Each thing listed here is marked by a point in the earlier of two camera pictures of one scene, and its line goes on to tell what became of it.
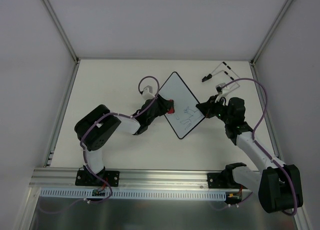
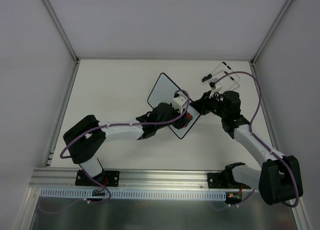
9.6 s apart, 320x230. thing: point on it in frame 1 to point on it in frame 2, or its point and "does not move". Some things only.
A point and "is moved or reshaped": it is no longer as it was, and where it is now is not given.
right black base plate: [222, 180] does not move
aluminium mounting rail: [64, 178] does not move
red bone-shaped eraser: [172, 109] is moved or reshaped
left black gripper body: [161, 104] to [180, 120]
